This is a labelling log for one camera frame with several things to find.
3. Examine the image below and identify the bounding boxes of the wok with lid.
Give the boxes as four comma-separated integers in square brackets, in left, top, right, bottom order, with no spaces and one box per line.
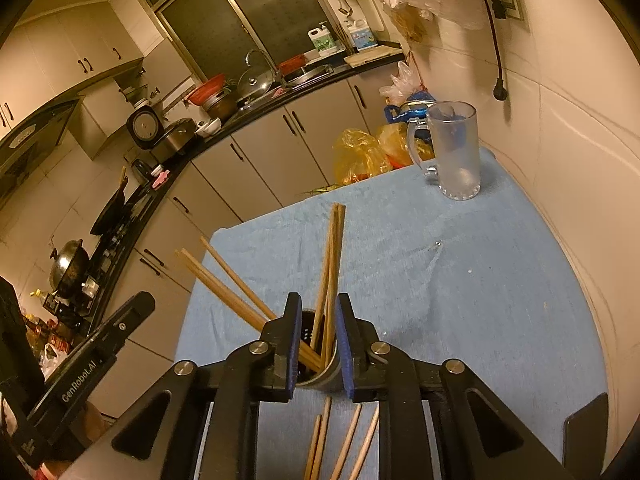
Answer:
[49,238,92,295]

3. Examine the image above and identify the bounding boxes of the kitchen sink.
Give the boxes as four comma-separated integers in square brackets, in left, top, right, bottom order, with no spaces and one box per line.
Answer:
[284,62,335,87]

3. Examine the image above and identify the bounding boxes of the blue tablecloth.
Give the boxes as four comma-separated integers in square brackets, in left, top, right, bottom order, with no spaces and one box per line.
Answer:
[172,147,609,480]

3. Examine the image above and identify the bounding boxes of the chrome faucet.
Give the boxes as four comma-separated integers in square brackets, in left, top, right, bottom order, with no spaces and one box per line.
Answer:
[244,48,279,79]

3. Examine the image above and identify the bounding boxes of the wooden cutting board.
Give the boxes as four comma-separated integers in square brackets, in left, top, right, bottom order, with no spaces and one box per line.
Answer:
[344,46,404,68]

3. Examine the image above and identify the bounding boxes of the rice cooker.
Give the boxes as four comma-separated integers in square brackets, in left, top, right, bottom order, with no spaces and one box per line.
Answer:
[126,107,197,164]

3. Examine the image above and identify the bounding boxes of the white lower kitchen cabinets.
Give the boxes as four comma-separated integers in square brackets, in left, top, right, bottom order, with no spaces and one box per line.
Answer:
[75,62,412,421]

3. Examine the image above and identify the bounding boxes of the yellow plastic bag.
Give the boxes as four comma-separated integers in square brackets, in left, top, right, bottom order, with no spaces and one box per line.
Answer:
[377,123,434,169]
[333,128,394,186]

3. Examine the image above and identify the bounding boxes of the white bottle green label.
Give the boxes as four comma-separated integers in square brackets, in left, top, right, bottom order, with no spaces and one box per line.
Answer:
[308,22,336,56]

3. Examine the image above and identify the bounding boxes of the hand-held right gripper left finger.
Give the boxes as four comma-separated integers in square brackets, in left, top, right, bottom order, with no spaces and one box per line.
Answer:
[70,292,303,480]

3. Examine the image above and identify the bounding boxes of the black flat panel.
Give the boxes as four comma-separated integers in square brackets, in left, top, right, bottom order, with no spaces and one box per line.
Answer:
[563,392,610,480]

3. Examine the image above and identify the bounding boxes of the white plastic bag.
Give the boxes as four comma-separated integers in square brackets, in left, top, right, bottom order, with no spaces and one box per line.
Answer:
[39,342,69,379]
[378,61,424,101]

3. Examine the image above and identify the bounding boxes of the range hood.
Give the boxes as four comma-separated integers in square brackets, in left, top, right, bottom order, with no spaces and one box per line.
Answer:
[0,97,84,197]

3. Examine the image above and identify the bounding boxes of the red plastic basin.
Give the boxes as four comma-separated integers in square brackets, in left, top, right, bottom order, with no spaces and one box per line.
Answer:
[278,54,307,77]

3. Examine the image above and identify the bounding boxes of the row of wooden chopsticks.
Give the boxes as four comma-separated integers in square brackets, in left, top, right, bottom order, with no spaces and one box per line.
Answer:
[304,396,380,480]

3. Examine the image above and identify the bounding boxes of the black kitchen countertop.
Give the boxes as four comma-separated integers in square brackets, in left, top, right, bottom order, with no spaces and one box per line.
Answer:
[75,50,406,341]

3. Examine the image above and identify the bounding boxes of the clear glass mug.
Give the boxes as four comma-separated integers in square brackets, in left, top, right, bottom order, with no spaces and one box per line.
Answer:
[405,100,482,201]

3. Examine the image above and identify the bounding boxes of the blue plastic bag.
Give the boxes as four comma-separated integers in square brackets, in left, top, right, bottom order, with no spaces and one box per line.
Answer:
[383,91,442,127]

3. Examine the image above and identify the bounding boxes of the red colander basket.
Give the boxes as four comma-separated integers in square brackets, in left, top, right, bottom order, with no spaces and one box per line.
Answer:
[185,73,227,106]

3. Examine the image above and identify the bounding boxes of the dark kitchen window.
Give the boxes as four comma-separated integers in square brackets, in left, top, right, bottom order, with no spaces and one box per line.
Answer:
[134,0,347,82]

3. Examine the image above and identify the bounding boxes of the white upper kitchen cabinets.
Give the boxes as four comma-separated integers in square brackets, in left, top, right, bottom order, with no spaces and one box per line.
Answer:
[0,0,167,132]

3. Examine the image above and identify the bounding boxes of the metal cooking pot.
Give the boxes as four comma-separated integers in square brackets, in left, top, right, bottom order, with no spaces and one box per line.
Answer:
[202,91,239,121]

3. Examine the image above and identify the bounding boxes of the glass pot lid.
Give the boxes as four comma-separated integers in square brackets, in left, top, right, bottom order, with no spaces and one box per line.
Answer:
[237,67,276,106]

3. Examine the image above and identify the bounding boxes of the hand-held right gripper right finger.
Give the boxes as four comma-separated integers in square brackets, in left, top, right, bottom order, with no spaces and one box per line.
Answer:
[336,292,576,480]

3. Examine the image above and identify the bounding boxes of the light wooden chopstick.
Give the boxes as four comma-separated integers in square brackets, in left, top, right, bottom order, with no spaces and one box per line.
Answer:
[180,247,326,368]
[320,204,347,366]
[175,251,323,373]
[200,236,278,321]
[310,203,339,350]

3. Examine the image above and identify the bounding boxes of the cluster of condiment jars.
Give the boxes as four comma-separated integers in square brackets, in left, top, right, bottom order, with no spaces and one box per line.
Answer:
[22,287,77,357]

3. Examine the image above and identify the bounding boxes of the white kitchen cabinets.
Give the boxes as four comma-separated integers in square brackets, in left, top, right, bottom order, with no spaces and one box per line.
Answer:
[75,62,412,421]
[0,0,167,132]

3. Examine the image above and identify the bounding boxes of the black frying pan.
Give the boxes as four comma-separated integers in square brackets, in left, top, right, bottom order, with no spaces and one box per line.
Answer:
[89,166,132,237]

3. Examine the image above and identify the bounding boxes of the black chopstick holder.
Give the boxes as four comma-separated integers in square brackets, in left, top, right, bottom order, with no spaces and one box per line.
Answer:
[295,307,346,392]

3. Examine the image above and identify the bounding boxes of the white bottle blue label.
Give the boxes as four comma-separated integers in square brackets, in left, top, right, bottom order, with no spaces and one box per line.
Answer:
[348,17,377,51]

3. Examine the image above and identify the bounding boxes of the gas stove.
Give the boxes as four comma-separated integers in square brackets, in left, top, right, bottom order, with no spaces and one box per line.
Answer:
[81,199,152,312]

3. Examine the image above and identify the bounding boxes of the steel kettle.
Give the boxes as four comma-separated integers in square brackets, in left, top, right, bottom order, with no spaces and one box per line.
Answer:
[130,158,156,184]

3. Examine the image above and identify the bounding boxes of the black power cord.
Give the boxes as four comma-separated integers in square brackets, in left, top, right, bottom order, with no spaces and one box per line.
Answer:
[464,0,507,104]

